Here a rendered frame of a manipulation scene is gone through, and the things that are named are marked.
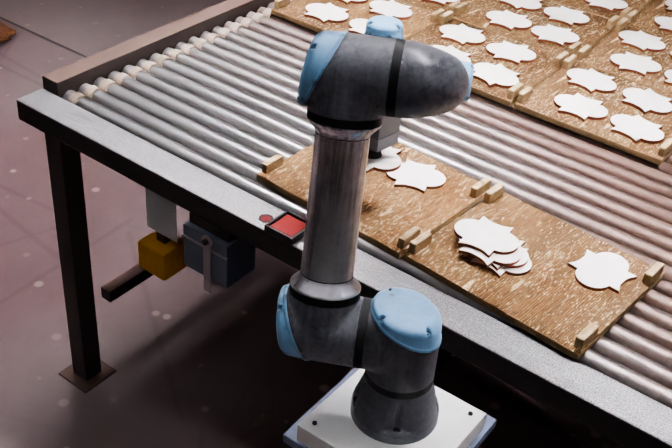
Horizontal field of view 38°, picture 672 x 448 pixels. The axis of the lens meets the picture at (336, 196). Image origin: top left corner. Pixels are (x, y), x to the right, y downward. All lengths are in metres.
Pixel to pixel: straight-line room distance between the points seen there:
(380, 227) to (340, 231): 0.57
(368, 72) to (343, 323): 0.41
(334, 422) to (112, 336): 1.60
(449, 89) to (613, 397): 0.67
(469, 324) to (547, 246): 0.30
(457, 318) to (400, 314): 0.36
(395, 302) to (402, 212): 0.57
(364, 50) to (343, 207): 0.24
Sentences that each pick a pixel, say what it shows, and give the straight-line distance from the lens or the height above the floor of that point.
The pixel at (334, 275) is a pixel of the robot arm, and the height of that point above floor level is 1.18.
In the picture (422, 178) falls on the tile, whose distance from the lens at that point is 2.22.
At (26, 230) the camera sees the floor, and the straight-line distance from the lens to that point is 3.67.
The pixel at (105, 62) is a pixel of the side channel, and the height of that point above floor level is 0.95.
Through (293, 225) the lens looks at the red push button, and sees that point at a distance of 2.06.
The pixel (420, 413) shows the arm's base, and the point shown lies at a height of 0.96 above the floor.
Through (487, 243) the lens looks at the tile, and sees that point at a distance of 2.01.
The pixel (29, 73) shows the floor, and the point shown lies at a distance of 4.72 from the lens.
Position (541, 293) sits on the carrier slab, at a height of 0.94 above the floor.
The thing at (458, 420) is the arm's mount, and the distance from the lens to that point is 1.72.
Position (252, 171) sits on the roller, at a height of 0.92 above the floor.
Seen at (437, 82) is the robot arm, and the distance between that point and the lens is 1.42.
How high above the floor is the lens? 2.15
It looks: 34 degrees down
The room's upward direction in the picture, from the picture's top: 5 degrees clockwise
